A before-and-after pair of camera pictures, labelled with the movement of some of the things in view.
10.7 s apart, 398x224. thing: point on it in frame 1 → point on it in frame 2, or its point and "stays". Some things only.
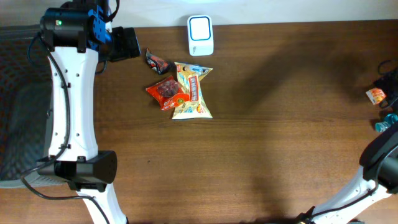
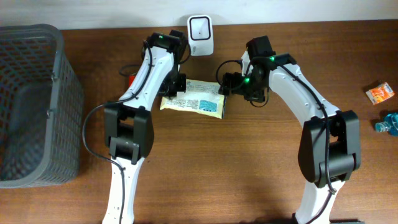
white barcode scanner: [200, 35] stays
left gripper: [129, 44] → [171, 93]
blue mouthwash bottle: [390, 119] stays
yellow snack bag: [191, 103] → [201, 97]
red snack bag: [168, 93] → [131, 79]
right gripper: [385, 86] → [258, 96]
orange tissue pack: [376, 95] stays
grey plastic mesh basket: [26, 96] stays
